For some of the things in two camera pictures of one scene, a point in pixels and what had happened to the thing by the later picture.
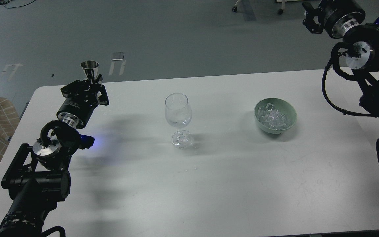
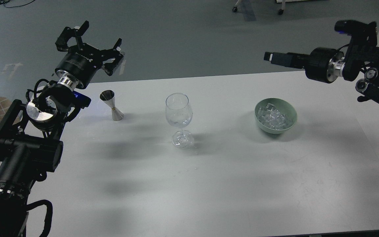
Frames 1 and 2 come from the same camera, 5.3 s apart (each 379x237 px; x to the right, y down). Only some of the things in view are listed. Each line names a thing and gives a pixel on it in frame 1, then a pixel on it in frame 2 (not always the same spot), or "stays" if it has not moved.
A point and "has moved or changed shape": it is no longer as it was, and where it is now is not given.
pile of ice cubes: (270, 118) stays
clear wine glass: (178, 113) stays
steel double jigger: (89, 64) has moved or changed shape
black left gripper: (76, 110) -> (81, 62)
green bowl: (274, 116) stays
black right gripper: (341, 16) -> (322, 64)
